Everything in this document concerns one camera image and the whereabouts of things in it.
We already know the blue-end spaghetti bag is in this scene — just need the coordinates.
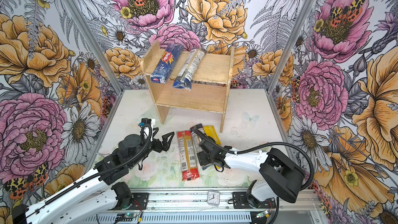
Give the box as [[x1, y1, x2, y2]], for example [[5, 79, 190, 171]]
[[190, 123, 205, 164], [173, 48, 206, 91]]

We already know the blue Barilla spaghetti box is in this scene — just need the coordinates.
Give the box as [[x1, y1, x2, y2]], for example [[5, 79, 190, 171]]
[[150, 43, 184, 84]]

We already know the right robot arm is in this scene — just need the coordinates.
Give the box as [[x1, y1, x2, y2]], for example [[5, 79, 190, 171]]
[[198, 138, 315, 208]]

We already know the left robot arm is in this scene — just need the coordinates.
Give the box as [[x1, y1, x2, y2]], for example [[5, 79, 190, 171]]
[[12, 118, 175, 224]]

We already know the wooden two-tier shelf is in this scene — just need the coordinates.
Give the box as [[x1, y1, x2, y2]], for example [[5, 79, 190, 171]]
[[141, 41, 235, 132]]

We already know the yellow spaghetti bag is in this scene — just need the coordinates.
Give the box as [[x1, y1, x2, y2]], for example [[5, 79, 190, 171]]
[[203, 125, 221, 146]]

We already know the red spaghetti bag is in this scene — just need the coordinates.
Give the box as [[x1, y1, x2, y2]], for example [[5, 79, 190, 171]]
[[177, 131, 200, 181]]

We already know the small white clock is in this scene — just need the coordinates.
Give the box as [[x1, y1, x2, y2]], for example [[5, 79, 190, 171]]
[[206, 190, 221, 206]]

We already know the green circuit board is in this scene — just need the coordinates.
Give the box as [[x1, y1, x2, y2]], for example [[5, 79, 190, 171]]
[[114, 213, 142, 224]]

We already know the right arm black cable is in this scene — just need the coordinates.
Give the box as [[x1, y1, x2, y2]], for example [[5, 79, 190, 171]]
[[191, 127, 315, 224]]

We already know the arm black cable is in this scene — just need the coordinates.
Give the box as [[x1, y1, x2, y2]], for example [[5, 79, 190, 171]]
[[191, 127, 315, 224], [18, 122, 153, 222]]

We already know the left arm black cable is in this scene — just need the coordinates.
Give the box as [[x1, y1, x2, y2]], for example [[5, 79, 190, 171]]
[[18, 122, 153, 222]]

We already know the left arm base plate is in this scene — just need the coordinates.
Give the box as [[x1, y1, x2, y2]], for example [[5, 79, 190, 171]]
[[122, 193, 149, 211]]

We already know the aluminium front rail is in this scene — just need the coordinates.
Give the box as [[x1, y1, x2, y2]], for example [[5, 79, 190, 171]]
[[51, 188, 327, 224]]

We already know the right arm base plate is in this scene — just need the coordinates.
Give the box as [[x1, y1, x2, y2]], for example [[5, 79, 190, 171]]
[[232, 191, 276, 209]]

